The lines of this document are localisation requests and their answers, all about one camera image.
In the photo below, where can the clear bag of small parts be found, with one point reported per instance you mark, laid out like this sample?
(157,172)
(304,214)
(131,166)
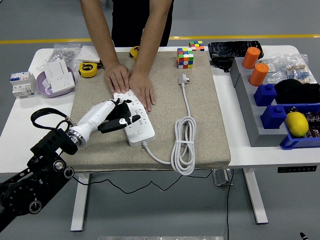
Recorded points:
(273,68)

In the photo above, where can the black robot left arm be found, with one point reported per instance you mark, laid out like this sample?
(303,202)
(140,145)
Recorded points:
(45,172)

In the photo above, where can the purple bowl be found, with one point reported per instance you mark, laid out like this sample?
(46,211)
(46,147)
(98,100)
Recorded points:
(41,88)

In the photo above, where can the white wall switch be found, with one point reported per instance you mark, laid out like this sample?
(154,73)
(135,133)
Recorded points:
(86,53)

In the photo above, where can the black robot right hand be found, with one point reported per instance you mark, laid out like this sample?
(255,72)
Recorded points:
(304,237)

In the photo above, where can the person's right hand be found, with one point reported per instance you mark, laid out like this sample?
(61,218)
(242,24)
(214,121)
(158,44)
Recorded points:
(117,77)

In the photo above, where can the orange cylinder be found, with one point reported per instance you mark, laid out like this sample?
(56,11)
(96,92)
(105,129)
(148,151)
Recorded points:
(258,75)
(251,58)

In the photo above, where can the blue plastic bin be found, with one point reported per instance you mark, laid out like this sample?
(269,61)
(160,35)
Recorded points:
(292,143)

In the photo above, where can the dark circuit boards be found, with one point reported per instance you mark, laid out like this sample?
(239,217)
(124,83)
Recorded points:
(313,120)

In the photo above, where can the grey stepped block stand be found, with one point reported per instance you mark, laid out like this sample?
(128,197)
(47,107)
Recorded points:
(260,135)

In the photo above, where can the grey box under table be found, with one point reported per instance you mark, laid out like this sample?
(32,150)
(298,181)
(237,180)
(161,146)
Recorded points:
(221,177)

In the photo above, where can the black table control panel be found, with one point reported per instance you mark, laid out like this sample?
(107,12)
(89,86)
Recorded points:
(296,169)

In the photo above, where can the yellow lemon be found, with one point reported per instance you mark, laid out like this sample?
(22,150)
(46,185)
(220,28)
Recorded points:
(296,124)

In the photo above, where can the white table leg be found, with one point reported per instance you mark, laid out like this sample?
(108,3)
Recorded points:
(81,200)
(253,195)

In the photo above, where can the person's left hand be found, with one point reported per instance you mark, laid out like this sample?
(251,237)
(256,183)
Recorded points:
(142,86)

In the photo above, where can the white power strip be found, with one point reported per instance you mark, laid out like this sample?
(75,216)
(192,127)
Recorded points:
(142,132)

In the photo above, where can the white switch panel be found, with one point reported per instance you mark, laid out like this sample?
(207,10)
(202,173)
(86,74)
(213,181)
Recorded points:
(57,67)

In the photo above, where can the person's right forearm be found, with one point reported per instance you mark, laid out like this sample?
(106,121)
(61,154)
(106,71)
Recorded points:
(98,30)

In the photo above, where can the black wrapped plastic tray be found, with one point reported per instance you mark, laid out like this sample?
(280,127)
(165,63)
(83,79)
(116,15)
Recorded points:
(230,48)

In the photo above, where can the yellow tape measure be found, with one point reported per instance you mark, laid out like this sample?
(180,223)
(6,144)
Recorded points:
(134,53)
(87,70)

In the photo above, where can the small white plastic piece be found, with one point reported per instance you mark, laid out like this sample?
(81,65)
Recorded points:
(46,84)

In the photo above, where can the clear bag of resistors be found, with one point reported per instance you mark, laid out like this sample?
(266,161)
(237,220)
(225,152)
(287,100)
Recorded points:
(297,71)

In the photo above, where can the black cloth bundle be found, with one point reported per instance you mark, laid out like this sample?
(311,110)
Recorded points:
(296,91)

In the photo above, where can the white circuit breaker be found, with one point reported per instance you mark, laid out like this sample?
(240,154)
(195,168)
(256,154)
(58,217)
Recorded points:
(22,85)

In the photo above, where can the small colourful puzzle cube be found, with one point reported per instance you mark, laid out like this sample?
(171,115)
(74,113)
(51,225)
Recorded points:
(196,45)

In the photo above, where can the clear bag of screws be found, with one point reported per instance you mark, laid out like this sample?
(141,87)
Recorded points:
(62,53)

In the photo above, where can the large colourful puzzle cube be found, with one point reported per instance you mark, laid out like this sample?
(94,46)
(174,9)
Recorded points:
(185,58)

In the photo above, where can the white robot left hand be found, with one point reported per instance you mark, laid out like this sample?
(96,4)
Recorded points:
(93,117)

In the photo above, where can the blue stepped block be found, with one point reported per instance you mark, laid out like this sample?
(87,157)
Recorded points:
(265,95)
(273,117)

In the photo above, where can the person's torso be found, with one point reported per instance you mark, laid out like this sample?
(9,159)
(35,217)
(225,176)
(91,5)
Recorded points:
(130,22)

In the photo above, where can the white wall socket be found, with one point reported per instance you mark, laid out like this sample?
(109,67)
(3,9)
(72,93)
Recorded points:
(62,81)

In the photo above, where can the person's left forearm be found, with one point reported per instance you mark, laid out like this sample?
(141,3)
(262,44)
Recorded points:
(155,30)

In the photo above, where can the grey-brown fabric mat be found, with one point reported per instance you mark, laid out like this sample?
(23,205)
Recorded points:
(162,140)

